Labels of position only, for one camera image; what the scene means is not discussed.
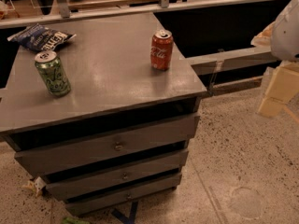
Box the bottom grey drawer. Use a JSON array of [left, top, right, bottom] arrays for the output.
[[65, 173, 181, 216]]

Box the grey drawer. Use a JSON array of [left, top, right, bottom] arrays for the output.
[[65, 173, 181, 216], [47, 148, 188, 201], [15, 113, 199, 176]]

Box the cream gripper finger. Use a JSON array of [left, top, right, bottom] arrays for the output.
[[257, 61, 299, 118], [250, 22, 275, 47]]

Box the crumpled paper scrap on floor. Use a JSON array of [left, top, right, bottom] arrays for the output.
[[22, 176, 46, 197]]

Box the grey metal railing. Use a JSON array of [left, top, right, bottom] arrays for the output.
[[0, 0, 291, 89]]

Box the blue kettle chips bag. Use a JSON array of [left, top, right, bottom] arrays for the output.
[[7, 24, 74, 52]]

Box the middle grey drawer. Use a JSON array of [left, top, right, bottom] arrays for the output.
[[47, 148, 188, 201]]

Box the red coke can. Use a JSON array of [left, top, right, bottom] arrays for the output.
[[150, 29, 174, 71]]

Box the grey drawer cabinet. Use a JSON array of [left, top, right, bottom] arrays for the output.
[[0, 14, 205, 205]]

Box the green object on floor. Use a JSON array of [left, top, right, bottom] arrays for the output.
[[61, 217, 91, 224]]

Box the green soda can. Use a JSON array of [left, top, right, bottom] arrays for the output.
[[35, 50, 71, 97]]

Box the top grey drawer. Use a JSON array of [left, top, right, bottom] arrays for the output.
[[15, 113, 199, 176]]

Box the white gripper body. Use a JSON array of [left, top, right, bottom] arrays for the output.
[[271, 0, 299, 62]]

